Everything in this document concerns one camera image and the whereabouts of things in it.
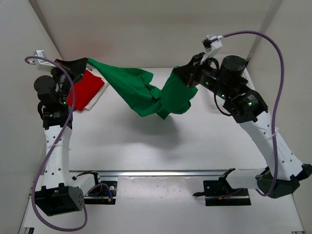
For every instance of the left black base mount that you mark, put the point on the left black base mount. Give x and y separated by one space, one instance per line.
106 192

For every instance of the white t shirt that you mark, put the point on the white t shirt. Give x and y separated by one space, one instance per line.
94 100

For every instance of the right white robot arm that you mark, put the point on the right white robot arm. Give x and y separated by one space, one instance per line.
284 171

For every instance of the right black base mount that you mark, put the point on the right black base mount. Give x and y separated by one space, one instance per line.
214 192

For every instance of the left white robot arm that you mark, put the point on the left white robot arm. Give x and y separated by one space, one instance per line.
61 191

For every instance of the red t shirt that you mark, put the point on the red t shirt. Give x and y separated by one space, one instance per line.
87 89

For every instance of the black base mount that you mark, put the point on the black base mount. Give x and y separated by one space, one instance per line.
214 192
106 192

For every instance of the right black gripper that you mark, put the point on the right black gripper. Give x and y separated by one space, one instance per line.
189 72

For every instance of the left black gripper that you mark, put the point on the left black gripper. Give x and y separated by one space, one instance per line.
77 68

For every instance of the green t shirt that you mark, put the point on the green t shirt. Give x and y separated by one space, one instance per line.
134 86

